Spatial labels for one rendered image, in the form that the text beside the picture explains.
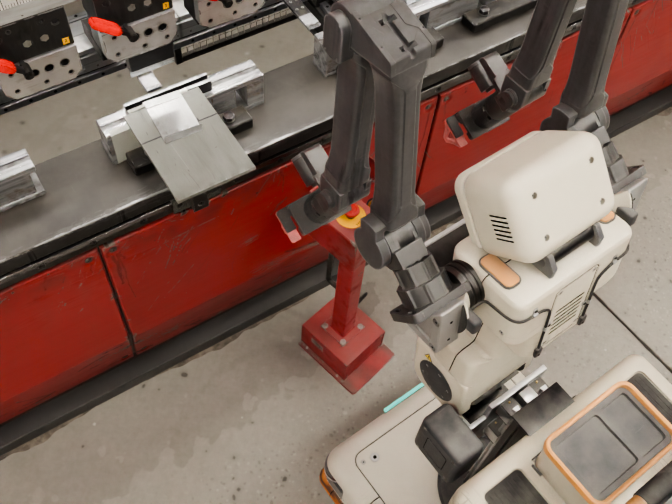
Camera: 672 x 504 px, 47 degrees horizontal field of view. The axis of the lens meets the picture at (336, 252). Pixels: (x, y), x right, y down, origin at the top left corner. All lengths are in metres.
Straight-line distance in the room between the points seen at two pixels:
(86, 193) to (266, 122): 0.45
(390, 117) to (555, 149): 0.30
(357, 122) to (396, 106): 0.13
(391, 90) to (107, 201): 0.91
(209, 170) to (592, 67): 0.77
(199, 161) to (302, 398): 1.04
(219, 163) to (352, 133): 0.53
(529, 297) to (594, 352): 1.47
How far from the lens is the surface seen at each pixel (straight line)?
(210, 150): 1.68
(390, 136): 1.09
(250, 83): 1.87
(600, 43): 1.37
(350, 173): 1.26
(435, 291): 1.25
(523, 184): 1.19
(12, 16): 1.49
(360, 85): 1.12
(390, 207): 1.19
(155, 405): 2.49
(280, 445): 2.41
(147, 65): 1.71
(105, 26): 1.52
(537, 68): 1.49
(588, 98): 1.44
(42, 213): 1.80
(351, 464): 2.11
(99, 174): 1.84
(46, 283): 1.88
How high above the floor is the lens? 2.29
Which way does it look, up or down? 57 degrees down
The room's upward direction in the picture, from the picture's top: 6 degrees clockwise
